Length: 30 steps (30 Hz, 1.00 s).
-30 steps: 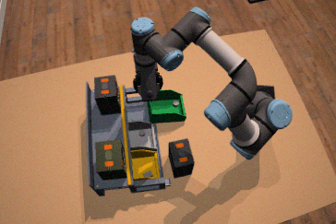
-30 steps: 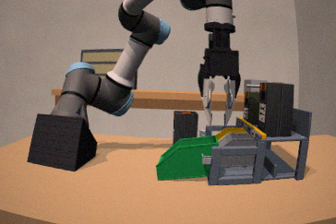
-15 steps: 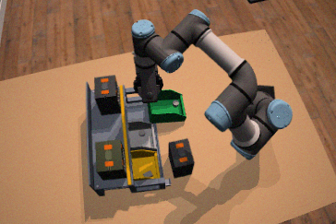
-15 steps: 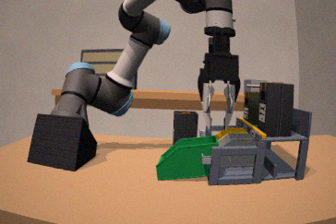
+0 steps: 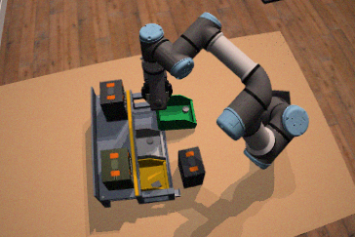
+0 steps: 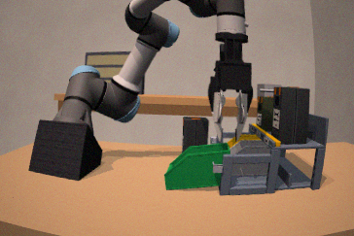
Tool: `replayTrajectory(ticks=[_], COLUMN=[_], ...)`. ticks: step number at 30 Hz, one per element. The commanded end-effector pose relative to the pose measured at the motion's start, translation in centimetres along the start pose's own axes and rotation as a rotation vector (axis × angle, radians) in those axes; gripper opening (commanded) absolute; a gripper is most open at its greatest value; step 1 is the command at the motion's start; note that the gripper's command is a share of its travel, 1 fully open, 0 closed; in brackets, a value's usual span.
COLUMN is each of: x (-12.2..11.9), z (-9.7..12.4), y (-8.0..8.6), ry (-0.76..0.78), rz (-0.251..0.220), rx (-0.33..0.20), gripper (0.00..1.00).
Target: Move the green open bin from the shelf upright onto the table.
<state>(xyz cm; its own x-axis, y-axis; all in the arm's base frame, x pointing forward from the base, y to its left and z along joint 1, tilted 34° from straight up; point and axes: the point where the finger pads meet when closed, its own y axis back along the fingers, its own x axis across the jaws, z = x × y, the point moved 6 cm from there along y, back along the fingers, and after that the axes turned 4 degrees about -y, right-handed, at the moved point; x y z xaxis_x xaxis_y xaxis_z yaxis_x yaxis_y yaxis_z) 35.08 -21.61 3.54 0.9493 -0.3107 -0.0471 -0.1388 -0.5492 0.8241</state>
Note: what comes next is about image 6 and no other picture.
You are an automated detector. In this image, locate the yellow open bin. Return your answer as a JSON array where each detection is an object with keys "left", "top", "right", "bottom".
[{"left": 228, "top": 135, "right": 261, "bottom": 148}]

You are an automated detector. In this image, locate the orange curved bar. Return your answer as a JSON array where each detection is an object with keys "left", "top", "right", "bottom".
[{"left": 252, "top": 123, "right": 281, "bottom": 147}]

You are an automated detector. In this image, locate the green bin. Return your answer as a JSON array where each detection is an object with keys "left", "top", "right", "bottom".
[{"left": 164, "top": 143, "right": 230, "bottom": 190}]

